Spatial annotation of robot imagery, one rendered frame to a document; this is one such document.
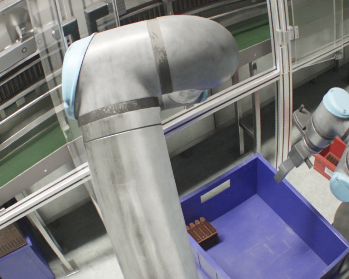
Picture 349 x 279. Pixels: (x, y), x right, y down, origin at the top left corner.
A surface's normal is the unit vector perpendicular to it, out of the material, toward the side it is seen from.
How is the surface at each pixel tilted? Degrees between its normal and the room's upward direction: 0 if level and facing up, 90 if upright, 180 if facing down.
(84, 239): 0
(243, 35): 2
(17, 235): 90
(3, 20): 90
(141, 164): 51
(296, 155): 84
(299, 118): 25
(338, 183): 94
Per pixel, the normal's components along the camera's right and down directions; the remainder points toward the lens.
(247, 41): -0.16, -0.69
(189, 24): 0.36, -0.61
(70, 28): 0.53, 0.54
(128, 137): 0.28, -0.04
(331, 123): -0.59, 0.63
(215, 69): 0.62, 0.62
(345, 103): 0.15, -0.55
